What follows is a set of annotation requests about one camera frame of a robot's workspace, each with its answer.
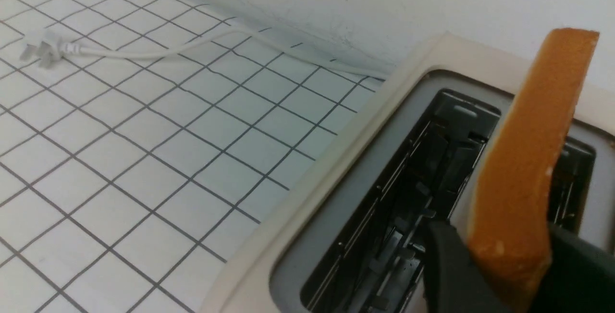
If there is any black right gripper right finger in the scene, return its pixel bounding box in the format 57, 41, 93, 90
529, 225, 615, 313

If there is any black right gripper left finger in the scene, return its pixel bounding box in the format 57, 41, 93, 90
422, 220, 510, 313

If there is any toast slice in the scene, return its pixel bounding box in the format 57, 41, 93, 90
467, 28, 600, 313

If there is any cream white toaster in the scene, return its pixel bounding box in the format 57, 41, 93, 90
200, 33, 614, 313

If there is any white grid tablecloth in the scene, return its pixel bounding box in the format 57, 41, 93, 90
0, 0, 381, 313

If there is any white power cord with plug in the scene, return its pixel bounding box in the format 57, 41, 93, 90
19, 25, 392, 82

